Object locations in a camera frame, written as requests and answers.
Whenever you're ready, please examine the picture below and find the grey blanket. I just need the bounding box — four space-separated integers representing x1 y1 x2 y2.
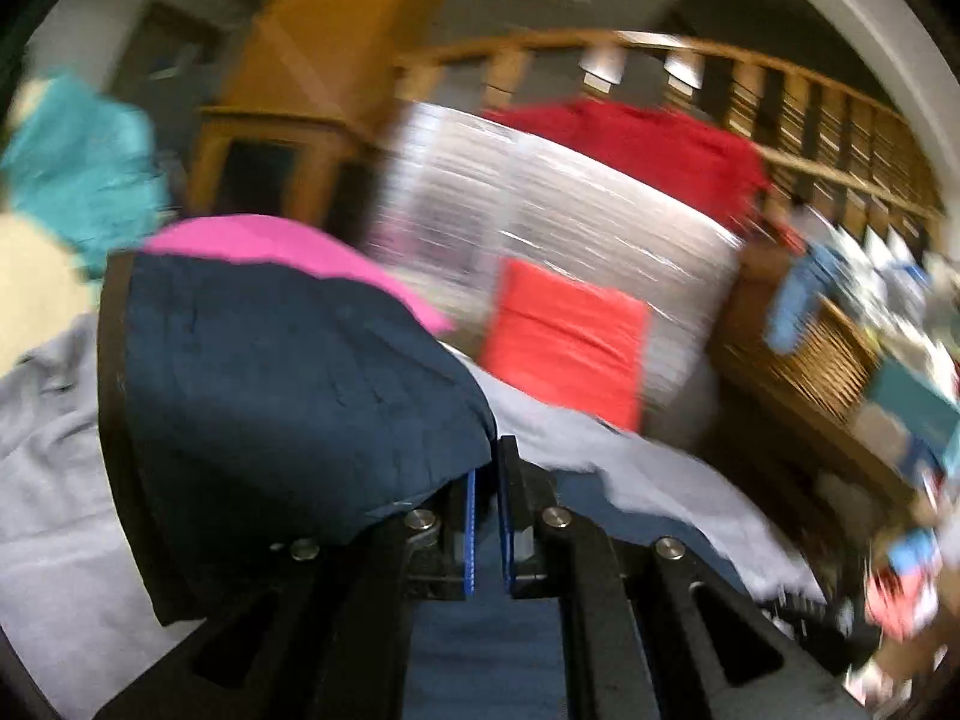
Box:
0 311 826 698

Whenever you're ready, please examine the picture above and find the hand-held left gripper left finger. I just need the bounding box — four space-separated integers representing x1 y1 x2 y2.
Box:
97 467 481 720

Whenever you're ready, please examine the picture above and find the blue cloth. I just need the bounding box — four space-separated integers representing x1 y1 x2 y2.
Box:
763 244 842 355

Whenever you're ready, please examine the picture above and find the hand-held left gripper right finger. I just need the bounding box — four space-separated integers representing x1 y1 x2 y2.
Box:
497 435 875 720

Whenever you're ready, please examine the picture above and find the red and blue packet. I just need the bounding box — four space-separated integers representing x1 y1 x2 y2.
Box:
862 525 947 640

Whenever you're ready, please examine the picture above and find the pink pillow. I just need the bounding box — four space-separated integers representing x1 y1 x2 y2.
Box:
142 214 457 335

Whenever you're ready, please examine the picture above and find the wooden railing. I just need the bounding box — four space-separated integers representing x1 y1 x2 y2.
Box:
394 28 947 241

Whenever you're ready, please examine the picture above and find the navy blue jacket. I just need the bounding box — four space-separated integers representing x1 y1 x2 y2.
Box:
96 250 497 627

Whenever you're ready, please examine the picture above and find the wooden cabinet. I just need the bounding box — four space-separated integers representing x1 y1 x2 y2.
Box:
184 0 466 226

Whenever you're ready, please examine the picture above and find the teal garment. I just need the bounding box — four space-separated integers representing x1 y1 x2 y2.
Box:
0 71 172 278

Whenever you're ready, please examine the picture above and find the red cloth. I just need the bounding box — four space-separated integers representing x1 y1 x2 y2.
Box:
484 96 773 237

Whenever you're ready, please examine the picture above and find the wicker basket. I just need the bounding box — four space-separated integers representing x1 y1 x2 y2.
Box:
709 292 905 428

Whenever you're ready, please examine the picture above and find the cream sofa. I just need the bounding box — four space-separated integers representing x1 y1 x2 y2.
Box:
0 214 102 377

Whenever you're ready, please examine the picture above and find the teal box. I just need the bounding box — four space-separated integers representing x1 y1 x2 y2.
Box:
866 360 960 477

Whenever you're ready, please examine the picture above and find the red-orange pillow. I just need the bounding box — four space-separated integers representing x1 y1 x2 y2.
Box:
478 259 652 432

